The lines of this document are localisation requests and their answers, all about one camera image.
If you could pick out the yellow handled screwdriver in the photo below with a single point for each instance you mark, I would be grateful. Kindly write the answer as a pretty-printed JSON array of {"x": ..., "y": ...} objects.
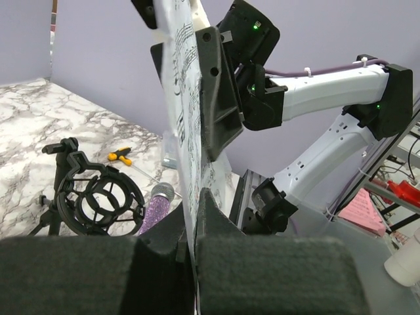
[{"x": 145, "y": 170}]

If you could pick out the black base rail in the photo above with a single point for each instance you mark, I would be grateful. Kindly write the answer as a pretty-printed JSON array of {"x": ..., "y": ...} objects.
[{"x": 243, "y": 193}]

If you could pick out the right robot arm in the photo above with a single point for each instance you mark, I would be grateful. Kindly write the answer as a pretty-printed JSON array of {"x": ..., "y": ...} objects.
[{"x": 372, "y": 100}]

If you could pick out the black microphone shock mount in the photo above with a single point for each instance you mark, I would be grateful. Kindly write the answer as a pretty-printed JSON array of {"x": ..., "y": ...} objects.
[{"x": 88, "y": 197}]

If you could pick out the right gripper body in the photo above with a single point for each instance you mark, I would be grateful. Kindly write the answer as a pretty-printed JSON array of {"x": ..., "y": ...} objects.
[{"x": 220, "y": 98}]

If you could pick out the white plastic cup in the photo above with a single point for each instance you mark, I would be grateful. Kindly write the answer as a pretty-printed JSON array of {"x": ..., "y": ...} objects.
[{"x": 403, "y": 265}]

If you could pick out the purple glitter microphone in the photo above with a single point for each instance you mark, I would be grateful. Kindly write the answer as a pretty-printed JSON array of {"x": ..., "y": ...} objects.
[{"x": 162, "y": 195}]

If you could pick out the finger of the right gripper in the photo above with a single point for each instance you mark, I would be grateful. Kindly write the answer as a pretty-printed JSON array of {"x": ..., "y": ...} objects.
[
  {"x": 217, "y": 135},
  {"x": 145, "y": 9}
]

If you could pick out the sheet music page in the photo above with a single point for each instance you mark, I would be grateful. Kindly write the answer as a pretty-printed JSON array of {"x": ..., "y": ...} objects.
[{"x": 189, "y": 45}]

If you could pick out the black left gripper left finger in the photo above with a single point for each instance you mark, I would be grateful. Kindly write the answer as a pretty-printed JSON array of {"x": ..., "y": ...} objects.
[{"x": 149, "y": 274}]

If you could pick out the red tool on shelf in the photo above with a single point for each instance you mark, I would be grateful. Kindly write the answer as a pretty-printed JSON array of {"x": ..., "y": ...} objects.
[{"x": 405, "y": 191}]

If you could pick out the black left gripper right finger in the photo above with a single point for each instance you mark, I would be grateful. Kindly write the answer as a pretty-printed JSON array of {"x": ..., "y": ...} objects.
[{"x": 240, "y": 274}]

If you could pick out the pink paper stack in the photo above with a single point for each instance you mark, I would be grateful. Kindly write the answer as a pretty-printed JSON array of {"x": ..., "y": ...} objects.
[{"x": 361, "y": 212}]

